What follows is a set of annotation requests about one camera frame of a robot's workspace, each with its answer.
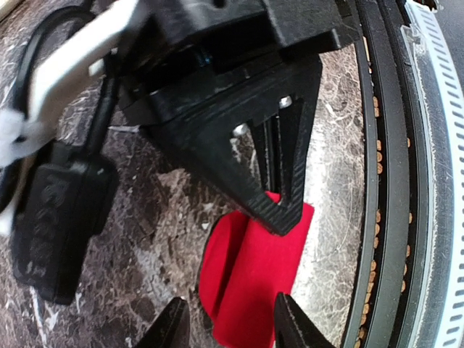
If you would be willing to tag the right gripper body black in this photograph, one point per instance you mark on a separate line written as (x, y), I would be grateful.
(166, 41)

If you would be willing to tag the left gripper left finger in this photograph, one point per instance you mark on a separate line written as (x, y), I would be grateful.
(171, 329)

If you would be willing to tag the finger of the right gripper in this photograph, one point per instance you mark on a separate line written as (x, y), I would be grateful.
(195, 117)

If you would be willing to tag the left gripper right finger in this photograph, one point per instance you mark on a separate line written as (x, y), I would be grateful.
(293, 328)

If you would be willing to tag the red sock plain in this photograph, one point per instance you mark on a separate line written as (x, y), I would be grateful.
(244, 268)

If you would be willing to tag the black front rail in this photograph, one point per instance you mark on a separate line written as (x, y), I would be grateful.
(392, 260)

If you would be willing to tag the black usb cable plug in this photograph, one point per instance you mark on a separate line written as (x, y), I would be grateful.
(67, 197)

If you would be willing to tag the grey slotted cable duct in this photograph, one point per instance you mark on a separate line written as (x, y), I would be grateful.
(434, 40)

